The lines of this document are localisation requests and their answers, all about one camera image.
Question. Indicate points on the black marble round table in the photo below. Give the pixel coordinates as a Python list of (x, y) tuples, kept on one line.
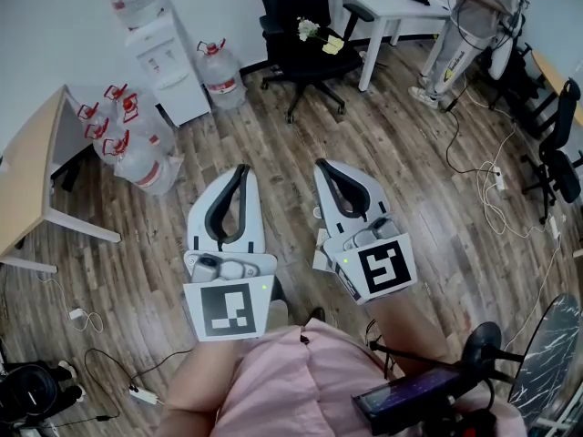
[(551, 353)]

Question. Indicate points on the black chest-mounted screen device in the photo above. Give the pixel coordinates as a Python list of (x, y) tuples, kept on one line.
[(405, 394)]

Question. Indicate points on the person's right forearm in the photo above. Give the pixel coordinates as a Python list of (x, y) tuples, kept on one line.
[(410, 330)]

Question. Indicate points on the grey office chair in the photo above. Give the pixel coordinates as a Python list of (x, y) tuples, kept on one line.
[(503, 59)]

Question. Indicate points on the person's left forearm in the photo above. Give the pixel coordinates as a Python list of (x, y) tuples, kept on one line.
[(200, 389)]

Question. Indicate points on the white power adapter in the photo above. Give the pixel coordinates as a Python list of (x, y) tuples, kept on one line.
[(554, 228)]

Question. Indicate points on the person's pink shirt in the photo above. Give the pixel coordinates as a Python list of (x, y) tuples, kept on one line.
[(296, 380)]

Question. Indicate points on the yellow paper note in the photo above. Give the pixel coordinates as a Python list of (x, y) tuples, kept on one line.
[(332, 45)]

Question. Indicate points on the round light wood table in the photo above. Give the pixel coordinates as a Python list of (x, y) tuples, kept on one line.
[(555, 84)]

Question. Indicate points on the black office chair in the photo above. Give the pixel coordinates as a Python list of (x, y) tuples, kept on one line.
[(558, 171), (309, 57), (524, 94)]

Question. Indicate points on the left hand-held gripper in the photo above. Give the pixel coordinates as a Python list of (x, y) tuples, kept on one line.
[(228, 307)]

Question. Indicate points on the white water dispenser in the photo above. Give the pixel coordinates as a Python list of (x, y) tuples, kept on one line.
[(168, 71)]

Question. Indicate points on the light wood desk white legs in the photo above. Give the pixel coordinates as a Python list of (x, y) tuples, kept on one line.
[(27, 171)]

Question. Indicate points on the person's right black shoe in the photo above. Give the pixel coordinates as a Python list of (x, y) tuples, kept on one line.
[(317, 314)]

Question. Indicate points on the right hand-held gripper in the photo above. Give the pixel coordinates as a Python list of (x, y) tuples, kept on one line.
[(382, 271)]

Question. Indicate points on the white artificial flower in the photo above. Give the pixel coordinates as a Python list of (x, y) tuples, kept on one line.
[(309, 29)]

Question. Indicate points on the person's khaki trousers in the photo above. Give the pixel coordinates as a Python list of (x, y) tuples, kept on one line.
[(277, 314)]

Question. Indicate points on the white power strip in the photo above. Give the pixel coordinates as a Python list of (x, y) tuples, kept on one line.
[(143, 395), (499, 179)]

